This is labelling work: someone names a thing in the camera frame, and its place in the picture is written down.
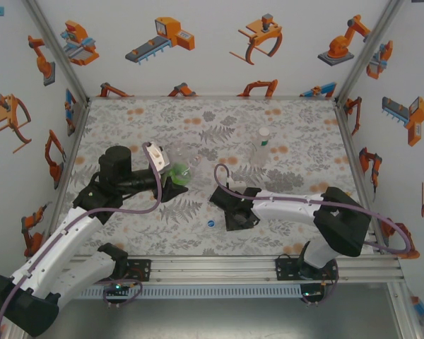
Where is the clear bottle bright green label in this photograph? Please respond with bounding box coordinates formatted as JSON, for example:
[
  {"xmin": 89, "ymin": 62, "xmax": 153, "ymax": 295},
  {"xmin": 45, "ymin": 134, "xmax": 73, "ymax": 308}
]
[{"xmin": 167, "ymin": 160, "xmax": 196, "ymax": 187}]

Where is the tall clear bottle pale label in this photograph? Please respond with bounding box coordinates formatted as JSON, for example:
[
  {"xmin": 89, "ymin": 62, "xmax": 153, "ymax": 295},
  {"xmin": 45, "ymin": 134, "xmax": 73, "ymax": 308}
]
[{"xmin": 250, "ymin": 136, "xmax": 272, "ymax": 167}]

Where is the floral patterned table cover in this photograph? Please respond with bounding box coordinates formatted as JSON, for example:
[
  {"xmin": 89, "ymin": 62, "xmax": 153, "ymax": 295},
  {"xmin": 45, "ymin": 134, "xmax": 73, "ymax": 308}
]
[{"xmin": 54, "ymin": 97, "xmax": 375, "ymax": 257}]

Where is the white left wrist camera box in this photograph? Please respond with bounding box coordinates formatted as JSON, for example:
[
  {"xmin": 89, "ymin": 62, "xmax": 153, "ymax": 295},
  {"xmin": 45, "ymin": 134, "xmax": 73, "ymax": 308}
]
[{"xmin": 143, "ymin": 141, "xmax": 172, "ymax": 176}]

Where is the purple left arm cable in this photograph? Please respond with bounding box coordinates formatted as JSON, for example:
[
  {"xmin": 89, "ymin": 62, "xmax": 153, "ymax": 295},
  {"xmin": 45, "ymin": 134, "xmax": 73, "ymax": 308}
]
[{"xmin": 0, "ymin": 141, "xmax": 163, "ymax": 338}]

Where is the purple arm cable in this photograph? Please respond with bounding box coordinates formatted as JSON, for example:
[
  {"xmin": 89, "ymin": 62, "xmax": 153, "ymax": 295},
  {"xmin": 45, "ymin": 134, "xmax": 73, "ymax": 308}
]
[
  {"xmin": 0, "ymin": 141, "xmax": 163, "ymax": 338},
  {"xmin": 213, "ymin": 163, "xmax": 413, "ymax": 255}
]

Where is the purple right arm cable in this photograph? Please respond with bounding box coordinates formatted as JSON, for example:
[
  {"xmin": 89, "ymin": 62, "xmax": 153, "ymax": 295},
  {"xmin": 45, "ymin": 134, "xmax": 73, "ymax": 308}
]
[{"xmin": 213, "ymin": 163, "xmax": 413, "ymax": 255}]

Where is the aluminium left side rail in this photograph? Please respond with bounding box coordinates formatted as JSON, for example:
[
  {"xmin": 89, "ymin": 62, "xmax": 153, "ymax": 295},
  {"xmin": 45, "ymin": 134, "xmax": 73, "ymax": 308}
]
[{"xmin": 47, "ymin": 100, "xmax": 92, "ymax": 244}]

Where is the aluminium front frame rail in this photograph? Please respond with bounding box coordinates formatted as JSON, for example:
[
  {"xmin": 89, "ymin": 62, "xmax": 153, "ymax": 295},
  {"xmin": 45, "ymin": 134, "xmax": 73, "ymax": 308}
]
[{"xmin": 65, "ymin": 254, "xmax": 406, "ymax": 284}]

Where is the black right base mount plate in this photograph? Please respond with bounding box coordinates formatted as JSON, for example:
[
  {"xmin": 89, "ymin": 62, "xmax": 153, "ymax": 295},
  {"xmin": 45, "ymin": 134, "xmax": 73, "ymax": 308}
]
[{"xmin": 274, "ymin": 256, "xmax": 305, "ymax": 283}]

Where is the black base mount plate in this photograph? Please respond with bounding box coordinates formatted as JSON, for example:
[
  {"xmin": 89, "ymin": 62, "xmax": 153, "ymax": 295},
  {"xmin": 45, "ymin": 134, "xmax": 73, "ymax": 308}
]
[
  {"xmin": 126, "ymin": 258, "xmax": 153, "ymax": 283},
  {"xmin": 274, "ymin": 256, "xmax": 305, "ymax": 283}
]

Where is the slotted grey cable tray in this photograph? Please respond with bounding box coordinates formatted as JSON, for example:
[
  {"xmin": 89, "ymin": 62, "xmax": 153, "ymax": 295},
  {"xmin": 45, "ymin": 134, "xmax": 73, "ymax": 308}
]
[{"xmin": 73, "ymin": 284, "xmax": 302, "ymax": 300}]

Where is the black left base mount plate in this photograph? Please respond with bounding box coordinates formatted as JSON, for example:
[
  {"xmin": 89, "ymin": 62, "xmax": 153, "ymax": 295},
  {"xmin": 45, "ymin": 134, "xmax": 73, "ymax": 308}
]
[{"xmin": 126, "ymin": 258, "xmax": 153, "ymax": 283}]

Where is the aluminium back rail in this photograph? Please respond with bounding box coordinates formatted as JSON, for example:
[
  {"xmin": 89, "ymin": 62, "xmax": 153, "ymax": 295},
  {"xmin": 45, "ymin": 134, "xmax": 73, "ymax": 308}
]
[{"xmin": 88, "ymin": 93, "xmax": 337, "ymax": 102}]

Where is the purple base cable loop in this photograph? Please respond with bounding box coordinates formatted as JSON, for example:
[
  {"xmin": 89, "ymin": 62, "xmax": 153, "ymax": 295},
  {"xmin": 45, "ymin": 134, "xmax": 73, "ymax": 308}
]
[
  {"xmin": 301, "ymin": 259, "xmax": 340, "ymax": 307},
  {"xmin": 103, "ymin": 280, "xmax": 143, "ymax": 309}
]

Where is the aluminium right side rail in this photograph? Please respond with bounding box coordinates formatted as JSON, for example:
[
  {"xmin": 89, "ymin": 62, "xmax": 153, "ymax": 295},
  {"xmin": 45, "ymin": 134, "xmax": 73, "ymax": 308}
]
[{"xmin": 333, "ymin": 100, "xmax": 381, "ymax": 254}]

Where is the aluminium left back post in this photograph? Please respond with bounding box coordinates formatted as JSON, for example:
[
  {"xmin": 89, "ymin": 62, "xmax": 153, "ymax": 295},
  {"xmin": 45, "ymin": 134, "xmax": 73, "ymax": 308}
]
[{"xmin": 23, "ymin": 0, "xmax": 92, "ymax": 104}]

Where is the aluminium post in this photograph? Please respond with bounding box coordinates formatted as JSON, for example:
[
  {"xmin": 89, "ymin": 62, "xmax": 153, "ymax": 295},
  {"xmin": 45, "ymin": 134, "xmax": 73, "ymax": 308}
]
[
  {"xmin": 334, "ymin": 0, "xmax": 407, "ymax": 105},
  {"xmin": 23, "ymin": 0, "xmax": 92, "ymax": 104},
  {"xmin": 387, "ymin": 282, "xmax": 423, "ymax": 339}
]

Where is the aluminium right front post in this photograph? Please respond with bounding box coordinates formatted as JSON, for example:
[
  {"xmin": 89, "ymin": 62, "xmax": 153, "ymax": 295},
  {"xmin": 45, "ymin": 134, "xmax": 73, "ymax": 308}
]
[{"xmin": 387, "ymin": 282, "xmax": 423, "ymax": 339}]

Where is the aluminium right back post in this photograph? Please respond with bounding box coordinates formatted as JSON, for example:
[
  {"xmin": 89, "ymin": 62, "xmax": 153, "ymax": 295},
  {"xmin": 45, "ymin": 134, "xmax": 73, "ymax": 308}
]
[{"xmin": 334, "ymin": 0, "xmax": 407, "ymax": 105}]

